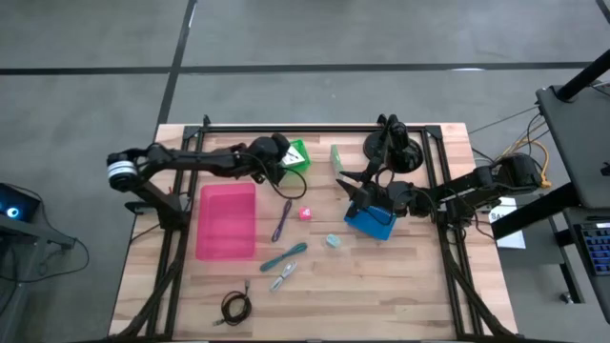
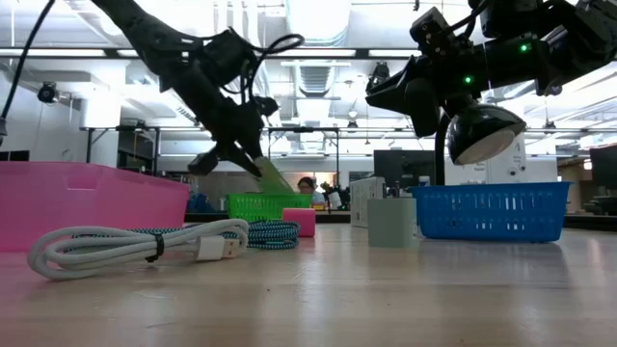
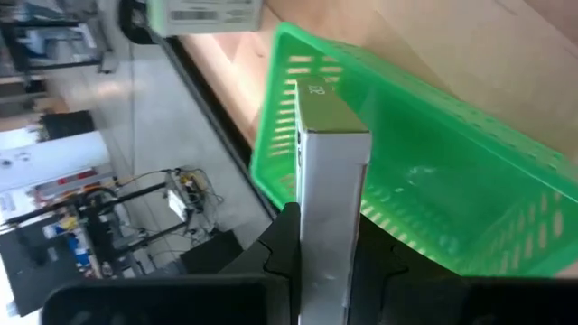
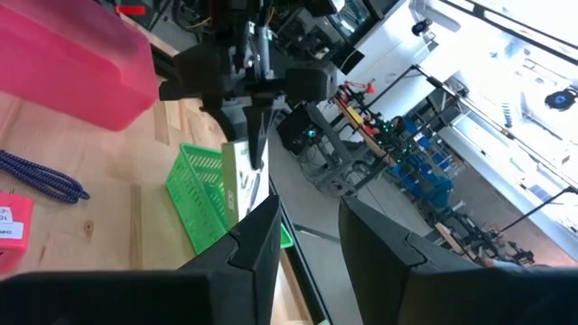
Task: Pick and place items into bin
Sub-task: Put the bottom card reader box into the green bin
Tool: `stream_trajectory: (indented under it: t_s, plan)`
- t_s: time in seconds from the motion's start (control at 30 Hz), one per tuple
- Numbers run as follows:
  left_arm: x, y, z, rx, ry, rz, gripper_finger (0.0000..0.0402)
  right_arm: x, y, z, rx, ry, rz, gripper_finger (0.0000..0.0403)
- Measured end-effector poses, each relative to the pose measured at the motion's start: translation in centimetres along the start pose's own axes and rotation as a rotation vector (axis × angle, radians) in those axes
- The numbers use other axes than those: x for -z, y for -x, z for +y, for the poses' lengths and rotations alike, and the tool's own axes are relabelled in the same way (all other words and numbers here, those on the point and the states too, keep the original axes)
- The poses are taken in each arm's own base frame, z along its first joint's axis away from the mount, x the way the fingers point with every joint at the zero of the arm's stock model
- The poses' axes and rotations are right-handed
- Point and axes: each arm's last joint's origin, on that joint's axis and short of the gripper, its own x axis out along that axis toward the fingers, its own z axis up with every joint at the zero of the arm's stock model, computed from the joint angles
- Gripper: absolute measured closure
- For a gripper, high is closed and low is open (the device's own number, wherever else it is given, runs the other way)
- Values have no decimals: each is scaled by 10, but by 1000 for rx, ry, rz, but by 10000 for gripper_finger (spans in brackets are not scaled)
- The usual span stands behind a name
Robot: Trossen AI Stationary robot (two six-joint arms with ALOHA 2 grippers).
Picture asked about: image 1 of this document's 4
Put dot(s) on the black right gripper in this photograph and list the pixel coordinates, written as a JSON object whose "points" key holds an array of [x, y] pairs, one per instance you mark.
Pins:
{"points": [[379, 200]]}

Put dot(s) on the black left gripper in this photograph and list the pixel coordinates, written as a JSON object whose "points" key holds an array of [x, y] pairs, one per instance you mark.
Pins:
{"points": [[267, 150]]}

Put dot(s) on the white charger box green side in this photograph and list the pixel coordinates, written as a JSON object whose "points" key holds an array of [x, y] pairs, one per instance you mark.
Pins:
{"points": [[336, 159], [293, 157]]}

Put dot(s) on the green plastic basket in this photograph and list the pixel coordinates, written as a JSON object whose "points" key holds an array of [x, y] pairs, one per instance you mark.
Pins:
{"points": [[306, 167]]}

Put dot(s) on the pink charger cube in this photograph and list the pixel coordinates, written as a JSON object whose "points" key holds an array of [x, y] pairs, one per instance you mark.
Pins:
{"points": [[305, 214]]}

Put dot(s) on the pink plastic bin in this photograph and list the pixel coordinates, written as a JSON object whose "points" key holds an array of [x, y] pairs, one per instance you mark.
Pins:
{"points": [[226, 221]]}

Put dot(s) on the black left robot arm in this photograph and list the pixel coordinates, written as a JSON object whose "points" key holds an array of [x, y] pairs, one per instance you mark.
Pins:
{"points": [[190, 159]]}

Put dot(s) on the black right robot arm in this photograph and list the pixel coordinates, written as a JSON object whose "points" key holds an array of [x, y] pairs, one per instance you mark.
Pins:
{"points": [[476, 183]]}

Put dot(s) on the blue plastic basket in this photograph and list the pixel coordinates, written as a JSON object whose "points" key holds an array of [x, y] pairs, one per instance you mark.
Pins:
{"points": [[376, 228]]}

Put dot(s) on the white paper sheet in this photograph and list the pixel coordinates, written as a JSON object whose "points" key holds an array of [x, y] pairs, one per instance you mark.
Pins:
{"points": [[512, 238]]}

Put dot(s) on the dark grey desk top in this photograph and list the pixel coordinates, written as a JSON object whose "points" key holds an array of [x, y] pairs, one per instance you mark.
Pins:
{"points": [[581, 143]]}

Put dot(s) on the black keyboard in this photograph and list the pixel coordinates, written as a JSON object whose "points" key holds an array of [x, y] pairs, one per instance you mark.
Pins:
{"points": [[595, 248]]}

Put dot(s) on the black pole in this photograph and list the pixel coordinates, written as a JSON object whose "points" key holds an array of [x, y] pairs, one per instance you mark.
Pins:
{"points": [[581, 78]]}

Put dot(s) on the grey metal stand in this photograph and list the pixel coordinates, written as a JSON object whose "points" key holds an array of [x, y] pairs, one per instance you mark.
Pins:
{"points": [[28, 231]]}

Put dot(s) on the black computer tower blue light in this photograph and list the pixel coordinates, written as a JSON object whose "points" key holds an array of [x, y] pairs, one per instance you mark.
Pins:
{"points": [[19, 205]]}

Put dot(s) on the black table frame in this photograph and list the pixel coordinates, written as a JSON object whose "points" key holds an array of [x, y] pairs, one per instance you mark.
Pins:
{"points": [[310, 128]]}

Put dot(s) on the black camera stand base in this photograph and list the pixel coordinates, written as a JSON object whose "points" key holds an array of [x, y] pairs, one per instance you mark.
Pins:
{"points": [[405, 157]]}

